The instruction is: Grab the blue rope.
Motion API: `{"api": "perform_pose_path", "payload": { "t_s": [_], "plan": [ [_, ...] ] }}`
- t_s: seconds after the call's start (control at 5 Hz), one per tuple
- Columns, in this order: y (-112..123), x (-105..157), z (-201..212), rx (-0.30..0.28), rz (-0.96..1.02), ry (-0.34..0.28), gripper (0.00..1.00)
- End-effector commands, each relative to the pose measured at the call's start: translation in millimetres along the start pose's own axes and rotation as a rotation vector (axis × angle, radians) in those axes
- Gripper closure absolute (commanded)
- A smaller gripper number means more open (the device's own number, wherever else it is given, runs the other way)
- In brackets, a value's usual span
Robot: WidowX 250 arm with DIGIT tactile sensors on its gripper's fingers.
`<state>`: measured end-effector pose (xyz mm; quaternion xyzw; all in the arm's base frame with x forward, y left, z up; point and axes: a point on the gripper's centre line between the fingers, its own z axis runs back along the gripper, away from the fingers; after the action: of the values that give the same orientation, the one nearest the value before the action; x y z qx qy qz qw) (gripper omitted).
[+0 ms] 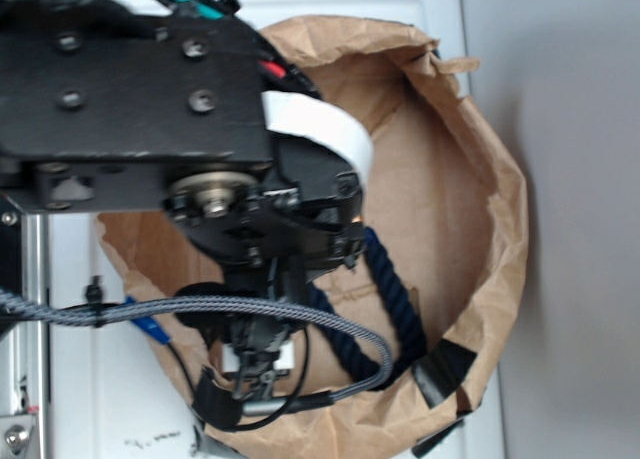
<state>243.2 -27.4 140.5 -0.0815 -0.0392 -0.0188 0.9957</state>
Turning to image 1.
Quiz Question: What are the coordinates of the aluminium frame rail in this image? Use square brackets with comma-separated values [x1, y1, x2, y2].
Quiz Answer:
[1, 215, 52, 458]

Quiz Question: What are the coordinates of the white ribbon cable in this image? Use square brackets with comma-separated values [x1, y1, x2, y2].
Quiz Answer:
[260, 90, 374, 192]

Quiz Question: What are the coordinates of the grey braided cable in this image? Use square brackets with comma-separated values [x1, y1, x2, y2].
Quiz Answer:
[0, 287, 394, 408]

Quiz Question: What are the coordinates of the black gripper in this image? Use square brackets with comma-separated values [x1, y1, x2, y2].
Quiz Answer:
[162, 133, 367, 330]

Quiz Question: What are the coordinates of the brown paper bag container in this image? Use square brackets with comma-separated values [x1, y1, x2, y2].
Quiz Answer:
[94, 14, 530, 459]

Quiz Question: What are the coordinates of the black mounting bracket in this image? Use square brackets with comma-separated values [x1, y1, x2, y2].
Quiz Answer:
[0, 190, 26, 330]

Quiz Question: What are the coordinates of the dark blue twisted rope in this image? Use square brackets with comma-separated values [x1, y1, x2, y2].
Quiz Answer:
[305, 226, 427, 392]

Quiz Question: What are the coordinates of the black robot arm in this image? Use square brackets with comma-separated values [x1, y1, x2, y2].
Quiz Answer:
[1, 0, 372, 328]

